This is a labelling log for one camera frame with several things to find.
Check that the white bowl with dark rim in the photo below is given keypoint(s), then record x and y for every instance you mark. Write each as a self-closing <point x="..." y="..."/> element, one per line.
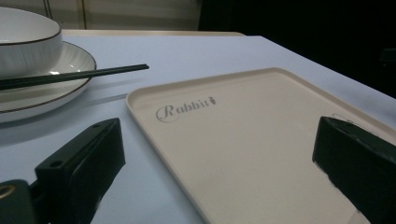
<point x="28" y="49"/>

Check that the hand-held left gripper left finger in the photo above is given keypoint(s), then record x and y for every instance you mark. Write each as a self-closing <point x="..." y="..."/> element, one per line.
<point x="81" y="165"/>

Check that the white plate with dark rim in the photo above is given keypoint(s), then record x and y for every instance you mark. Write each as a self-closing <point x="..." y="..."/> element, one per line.
<point x="46" y="93"/>

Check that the white tablecloth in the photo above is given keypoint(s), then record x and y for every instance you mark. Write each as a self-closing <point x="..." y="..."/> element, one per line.
<point x="186" y="56"/>

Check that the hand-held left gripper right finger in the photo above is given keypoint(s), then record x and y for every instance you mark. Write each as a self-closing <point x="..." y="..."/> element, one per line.
<point x="358" y="158"/>

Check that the beige plastic tray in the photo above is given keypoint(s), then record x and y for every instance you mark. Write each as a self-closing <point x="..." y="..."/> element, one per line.
<point x="249" y="146"/>

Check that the black chopstick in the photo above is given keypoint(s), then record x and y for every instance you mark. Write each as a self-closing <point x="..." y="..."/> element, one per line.
<point x="62" y="79"/>
<point x="93" y="72"/>

